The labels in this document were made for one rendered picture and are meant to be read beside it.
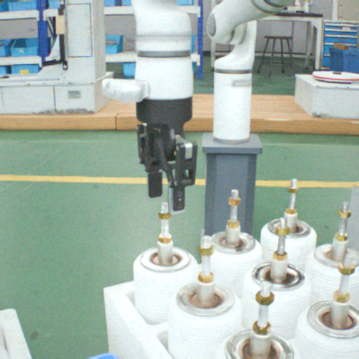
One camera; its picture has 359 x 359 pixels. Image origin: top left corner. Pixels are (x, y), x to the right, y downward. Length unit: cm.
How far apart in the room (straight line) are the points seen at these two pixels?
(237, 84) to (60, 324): 67
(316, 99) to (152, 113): 216
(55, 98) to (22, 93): 21
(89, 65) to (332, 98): 141
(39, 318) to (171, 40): 67
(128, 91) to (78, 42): 222
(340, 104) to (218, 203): 168
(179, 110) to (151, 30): 10
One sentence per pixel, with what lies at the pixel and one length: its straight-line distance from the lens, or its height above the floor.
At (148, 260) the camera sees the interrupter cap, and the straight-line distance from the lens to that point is 68.
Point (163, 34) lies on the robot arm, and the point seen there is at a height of 57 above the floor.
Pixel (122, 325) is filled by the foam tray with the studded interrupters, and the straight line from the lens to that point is 71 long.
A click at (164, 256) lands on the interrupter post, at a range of 67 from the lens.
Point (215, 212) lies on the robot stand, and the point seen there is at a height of 13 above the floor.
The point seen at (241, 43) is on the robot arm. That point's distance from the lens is 113.
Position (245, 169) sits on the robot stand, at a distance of 113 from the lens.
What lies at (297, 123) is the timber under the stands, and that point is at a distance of 262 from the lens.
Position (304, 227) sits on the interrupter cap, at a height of 25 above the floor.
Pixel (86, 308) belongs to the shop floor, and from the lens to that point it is 103.
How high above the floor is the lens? 59
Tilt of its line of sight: 19 degrees down
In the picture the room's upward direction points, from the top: straight up
